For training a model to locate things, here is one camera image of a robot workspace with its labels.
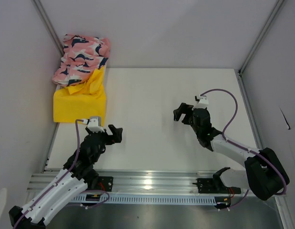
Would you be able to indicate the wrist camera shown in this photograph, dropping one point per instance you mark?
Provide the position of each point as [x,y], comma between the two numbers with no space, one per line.
[201,102]
[93,124]

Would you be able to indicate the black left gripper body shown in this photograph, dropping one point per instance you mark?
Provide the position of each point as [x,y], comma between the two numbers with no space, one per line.
[103,141]

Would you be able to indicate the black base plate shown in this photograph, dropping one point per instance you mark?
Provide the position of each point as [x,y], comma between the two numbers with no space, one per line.
[214,186]
[104,183]

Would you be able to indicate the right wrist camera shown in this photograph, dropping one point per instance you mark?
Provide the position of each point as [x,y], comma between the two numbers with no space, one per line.
[201,102]

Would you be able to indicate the pink patterned shorts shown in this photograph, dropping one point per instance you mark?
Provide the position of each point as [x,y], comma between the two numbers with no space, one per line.
[82,55]

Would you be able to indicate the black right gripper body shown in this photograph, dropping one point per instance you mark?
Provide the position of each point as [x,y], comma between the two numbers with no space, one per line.
[195,128]

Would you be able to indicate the right side table rail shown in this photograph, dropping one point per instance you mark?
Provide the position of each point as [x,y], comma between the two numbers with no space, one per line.
[248,107]

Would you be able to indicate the slotted cable duct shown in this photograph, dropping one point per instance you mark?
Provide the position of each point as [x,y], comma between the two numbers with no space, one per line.
[161,200]

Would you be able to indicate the yellow shorts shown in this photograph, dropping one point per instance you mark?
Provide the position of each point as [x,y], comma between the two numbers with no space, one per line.
[81,101]

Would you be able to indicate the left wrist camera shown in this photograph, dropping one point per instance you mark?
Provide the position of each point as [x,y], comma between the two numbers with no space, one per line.
[93,124]

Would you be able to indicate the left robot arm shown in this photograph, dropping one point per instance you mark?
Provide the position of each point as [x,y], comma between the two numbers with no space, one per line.
[77,176]

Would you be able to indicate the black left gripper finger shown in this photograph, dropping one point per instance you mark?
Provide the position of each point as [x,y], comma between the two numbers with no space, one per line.
[116,136]
[103,133]

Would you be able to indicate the aluminium mounting rail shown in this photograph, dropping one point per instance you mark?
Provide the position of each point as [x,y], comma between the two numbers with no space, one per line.
[155,182]

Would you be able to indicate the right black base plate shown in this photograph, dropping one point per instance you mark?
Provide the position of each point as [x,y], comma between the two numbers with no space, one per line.
[214,186]

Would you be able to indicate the corner frame post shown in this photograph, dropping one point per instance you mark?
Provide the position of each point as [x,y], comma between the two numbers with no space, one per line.
[274,13]
[48,25]

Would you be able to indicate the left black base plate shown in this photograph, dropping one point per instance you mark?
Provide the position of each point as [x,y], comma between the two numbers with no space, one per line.
[104,183]

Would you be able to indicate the left corner frame post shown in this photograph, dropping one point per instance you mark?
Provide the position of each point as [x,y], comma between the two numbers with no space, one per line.
[48,25]

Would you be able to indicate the right corner frame post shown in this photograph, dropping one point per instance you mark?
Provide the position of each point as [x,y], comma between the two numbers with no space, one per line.
[274,13]

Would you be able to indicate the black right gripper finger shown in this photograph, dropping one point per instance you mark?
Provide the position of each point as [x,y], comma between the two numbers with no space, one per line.
[181,110]
[188,118]

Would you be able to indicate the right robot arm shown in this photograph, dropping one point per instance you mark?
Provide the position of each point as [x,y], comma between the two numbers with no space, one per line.
[263,172]

